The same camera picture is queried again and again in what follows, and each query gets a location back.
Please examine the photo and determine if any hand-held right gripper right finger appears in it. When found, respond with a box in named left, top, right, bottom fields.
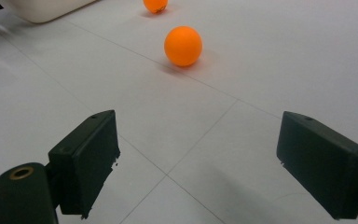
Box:
left=276, top=110, right=358, bottom=221

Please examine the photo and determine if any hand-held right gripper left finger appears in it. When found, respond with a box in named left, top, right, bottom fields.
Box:
left=48, top=109, right=121, bottom=219

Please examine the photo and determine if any white plastic bin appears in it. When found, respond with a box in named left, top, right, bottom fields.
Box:
left=0, top=0, right=99, bottom=24

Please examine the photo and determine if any orange ping-pong ball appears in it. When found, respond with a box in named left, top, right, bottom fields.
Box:
left=163, top=25, right=203, bottom=67
left=143, top=0, right=169, bottom=14

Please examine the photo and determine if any white table mat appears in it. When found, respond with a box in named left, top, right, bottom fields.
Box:
left=0, top=0, right=358, bottom=224

